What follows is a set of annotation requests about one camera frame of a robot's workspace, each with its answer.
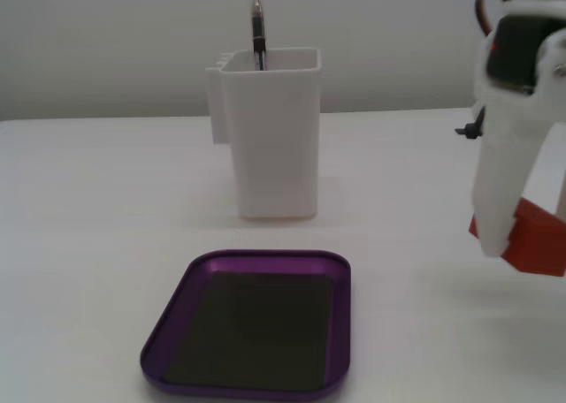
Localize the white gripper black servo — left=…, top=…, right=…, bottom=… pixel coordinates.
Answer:
left=470, top=0, right=566, bottom=259

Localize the red cube block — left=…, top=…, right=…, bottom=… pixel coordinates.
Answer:
left=468, top=196, right=566, bottom=278

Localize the white plastic pen holder box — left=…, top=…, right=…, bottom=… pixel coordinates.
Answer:
left=204, top=47, right=322, bottom=220

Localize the small black screw knob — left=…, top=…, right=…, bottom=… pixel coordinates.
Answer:
left=454, top=118, right=485, bottom=141

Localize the purple metal tray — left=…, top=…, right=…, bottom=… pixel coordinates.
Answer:
left=140, top=248, right=352, bottom=399

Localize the black and silver pen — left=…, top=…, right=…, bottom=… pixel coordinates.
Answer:
left=249, top=0, right=269, bottom=72

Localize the red brown servo cable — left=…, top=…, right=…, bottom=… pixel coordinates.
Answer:
left=474, top=0, right=525, bottom=38

